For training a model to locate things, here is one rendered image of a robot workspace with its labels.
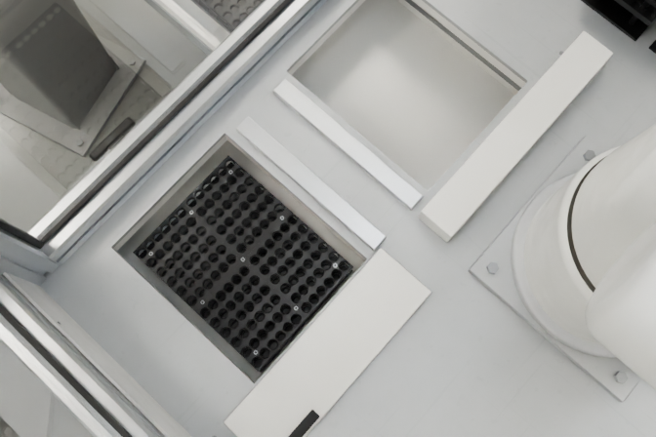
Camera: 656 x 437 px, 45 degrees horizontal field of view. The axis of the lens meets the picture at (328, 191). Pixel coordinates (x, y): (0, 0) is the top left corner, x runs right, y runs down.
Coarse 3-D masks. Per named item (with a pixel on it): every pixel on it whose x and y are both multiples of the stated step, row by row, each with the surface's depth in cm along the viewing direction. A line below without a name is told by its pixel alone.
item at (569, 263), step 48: (624, 144) 74; (576, 192) 78; (624, 192) 64; (528, 240) 91; (576, 240) 76; (624, 240) 67; (528, 288) 92; (576, 288) 78; (624, 288) 41; (576, 336) 90; (624, 336) 41; (624, 384) 90
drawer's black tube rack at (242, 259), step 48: (240, 192) 105; (192, 240) 104; (240, 240) 101; (288, 240) 101; (192, 288) 99; (240, 288) 99; (288, 288) 103; (336, 288) 102; (240, 336) 100; (288, 336) 98
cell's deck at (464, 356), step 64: (448, 0) 105; (512, 0) 105; (576, 0) 105; (512, 64) 102; (640, 64) 102; (576, 128) 100; (640, 128) 100; (384, 192) 98; (512, 192) 98; (448, 256) 96; (128, 320) 94; (448, 320) 94; (512, 320) 94; (192, 384) 92; (256, 384) 92; (384, 384) 92; (448, 384) 92; (512, 384) 92; (576, 384) 92; (640, 384) 92
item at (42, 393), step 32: (0, 320) 75; (0, 352) 66; (32, 352) 75; (0, 384) 59; (32, 384) 65; (64, 384) 74; (0, 416) 53; (32, 416) 58; (64, 416) 65; (96, 416) 73
